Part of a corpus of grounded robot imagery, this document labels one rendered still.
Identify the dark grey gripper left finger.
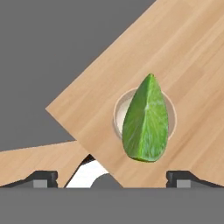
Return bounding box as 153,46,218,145
0,170,59,189

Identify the white and black round object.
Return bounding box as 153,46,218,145
64,154,123,189

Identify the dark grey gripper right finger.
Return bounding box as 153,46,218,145
165,170,224,189

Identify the green citrus wedge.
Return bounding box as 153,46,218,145
122,73,170,163

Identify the glass of lemonade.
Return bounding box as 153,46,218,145
112,87,178,142

